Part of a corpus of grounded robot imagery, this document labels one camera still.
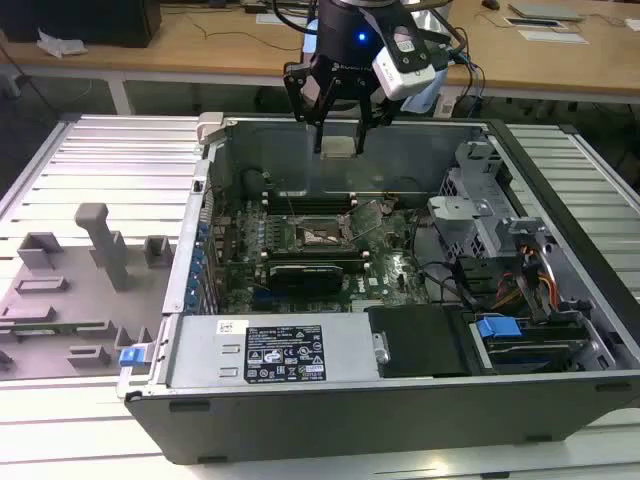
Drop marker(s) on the grey parts rack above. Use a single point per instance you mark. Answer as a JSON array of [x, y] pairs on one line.
[[75, 300]]

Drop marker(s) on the black power adapter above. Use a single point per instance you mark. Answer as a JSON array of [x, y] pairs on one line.
[[257, 8]]

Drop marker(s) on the black open PC case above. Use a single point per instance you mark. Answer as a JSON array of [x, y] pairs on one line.
[[350, 420]]

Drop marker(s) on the blue card retainer clip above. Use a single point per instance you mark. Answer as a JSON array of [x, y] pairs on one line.
[[190, 301], [199, 258], [192, 287], [204, 231]]

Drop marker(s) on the black computer mouse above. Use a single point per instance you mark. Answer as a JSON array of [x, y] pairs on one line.
[[490, 4]]

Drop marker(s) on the black plastic shroud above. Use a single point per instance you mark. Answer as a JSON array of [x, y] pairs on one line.
[[420, 340]]

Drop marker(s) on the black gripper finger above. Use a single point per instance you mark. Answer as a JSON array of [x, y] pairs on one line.
[[299, 95], [362, 117]]

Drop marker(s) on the metal drive cage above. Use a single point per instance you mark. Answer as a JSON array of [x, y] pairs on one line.
[[480, 240]]

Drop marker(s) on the black round component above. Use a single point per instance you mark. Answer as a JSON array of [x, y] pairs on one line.
[[255, 181]]

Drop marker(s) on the silver chipset heatsink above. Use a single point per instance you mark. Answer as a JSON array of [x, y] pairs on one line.
[[362, 306]]

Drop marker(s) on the black box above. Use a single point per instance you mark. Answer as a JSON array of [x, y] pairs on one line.
[[75, 20]]

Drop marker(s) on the flat black white device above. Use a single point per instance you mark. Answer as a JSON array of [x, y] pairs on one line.
[[530, 22]]

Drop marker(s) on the crumpled white paper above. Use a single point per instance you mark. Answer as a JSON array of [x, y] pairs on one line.
[[62, 46]]

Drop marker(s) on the blue expansion slot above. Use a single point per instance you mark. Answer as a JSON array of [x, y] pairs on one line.
[[263, 299]]

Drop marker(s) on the CPU socket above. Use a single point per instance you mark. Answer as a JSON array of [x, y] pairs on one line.
[[320, 235]]

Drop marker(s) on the blue disk carrier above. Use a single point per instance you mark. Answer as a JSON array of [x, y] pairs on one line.
[[497, 330]]

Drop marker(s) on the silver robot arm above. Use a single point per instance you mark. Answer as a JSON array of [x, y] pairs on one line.
[[422, 97]]

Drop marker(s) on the wooden desk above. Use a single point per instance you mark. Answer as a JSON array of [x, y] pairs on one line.
[[200, 55]]

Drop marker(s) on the black hard disk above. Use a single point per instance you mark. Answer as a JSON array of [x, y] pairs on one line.
[[530, 357]]

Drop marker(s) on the green motherboard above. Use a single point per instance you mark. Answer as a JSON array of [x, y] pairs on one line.
[[385, 270]]

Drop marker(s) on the black NVIDIA graphics card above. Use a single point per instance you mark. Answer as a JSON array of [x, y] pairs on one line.
[[305, 280]]

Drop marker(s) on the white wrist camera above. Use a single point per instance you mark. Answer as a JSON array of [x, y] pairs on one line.
[[400, 75]]

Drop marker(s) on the grey laptop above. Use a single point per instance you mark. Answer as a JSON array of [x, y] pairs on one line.
[[545, 11]]

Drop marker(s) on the silver power supply unit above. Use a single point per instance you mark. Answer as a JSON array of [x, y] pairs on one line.
[[200, 350]]

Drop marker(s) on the blue case latch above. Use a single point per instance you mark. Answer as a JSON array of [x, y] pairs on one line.
[[131, 357]]

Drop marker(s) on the silver square CPU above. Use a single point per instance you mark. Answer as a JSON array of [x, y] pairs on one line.
[[340, 147]]

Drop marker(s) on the RAM stick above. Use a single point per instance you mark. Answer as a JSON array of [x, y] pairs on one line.
[[315, 265], [45, 330]]

